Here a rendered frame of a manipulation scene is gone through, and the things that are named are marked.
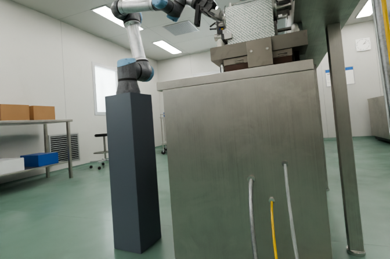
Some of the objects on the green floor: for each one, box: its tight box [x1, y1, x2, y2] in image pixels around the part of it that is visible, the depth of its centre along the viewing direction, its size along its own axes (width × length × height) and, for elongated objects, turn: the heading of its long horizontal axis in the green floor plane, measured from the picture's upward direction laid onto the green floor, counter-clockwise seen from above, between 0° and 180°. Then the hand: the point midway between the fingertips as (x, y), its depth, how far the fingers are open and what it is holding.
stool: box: [89, 134, 109, 170], centre depth 448 cm, size 55×53×62 cm
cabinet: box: [163, 70, 333, 259], centre depth 214 cm, size 252×64×86 cm
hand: (220, 21), depth 135 cm, fingers closed, pressing on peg
